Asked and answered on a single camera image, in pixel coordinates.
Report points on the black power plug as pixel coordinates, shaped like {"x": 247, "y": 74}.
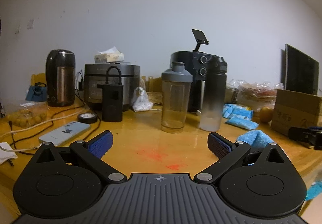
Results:
{"x": 81, "y": 83}

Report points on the dark blue air fryer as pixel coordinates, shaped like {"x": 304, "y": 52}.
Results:
{"x": 186, "y": 62}

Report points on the black electric kettle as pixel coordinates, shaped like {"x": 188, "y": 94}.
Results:
{"x": 60, "y": 78}

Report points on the orange fruit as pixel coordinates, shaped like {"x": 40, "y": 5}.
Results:
{"x": 266, "y": 114}

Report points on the black tape roll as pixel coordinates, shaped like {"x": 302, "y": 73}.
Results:
{"x": 87, "y": 118}

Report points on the blue wipe packet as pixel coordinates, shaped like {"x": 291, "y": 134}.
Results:
{"x": 237, "y": 111}
{"x": 242, "y": 123}

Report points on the tissue pack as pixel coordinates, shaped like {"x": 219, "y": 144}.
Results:
{"x": 110, "y": 56}

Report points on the clear snack container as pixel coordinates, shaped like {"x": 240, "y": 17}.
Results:
{"x": 25, "y": 115}

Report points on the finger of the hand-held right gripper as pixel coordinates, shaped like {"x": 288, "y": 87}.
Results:
{"x": 301, "y": 134}

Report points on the white cloth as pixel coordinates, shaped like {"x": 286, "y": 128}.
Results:
{"x": 6, "y": 153}

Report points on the black phone stand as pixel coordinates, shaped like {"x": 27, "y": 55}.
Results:
{"x": 200, "y": 36}

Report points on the grey lid shaker bottle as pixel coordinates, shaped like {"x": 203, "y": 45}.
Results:
{"x": 176, "y": 103}

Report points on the black television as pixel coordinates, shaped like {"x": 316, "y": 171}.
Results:
{"x": 300, "y": 73}

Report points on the cardboard box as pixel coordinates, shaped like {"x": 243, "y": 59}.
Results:
{"x": 294, "y": 110}

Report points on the clear bag of food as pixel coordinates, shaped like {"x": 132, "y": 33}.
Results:
{"x": 254, "y": 95}

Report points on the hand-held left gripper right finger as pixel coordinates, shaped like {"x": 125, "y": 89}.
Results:
{"x": 218, "y": 144}

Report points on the blue pouch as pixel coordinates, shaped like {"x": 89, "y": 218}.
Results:
{"x": 36, "y": 93}

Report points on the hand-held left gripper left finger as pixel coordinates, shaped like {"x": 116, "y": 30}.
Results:
{"x": 100, "y": 144}

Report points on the blue microfiber cloth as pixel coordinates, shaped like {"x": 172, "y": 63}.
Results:
{"x": 254, "y": 138}

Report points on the black gradient water bottle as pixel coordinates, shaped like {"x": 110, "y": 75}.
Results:
{"x": 213, "y": 93}

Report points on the black portable air pump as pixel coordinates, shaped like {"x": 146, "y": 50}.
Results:
{"x": 112, "y": 103}

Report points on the wooden chair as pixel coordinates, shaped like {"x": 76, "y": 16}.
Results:
{"x": 153, "y": 84}
{"x": 37, "y": 79}

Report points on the white plastic bag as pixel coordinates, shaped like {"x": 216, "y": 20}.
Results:
{"x": 142, "y": 102}

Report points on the grey rice cooker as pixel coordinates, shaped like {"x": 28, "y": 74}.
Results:
{"x": 95, "y": 80}

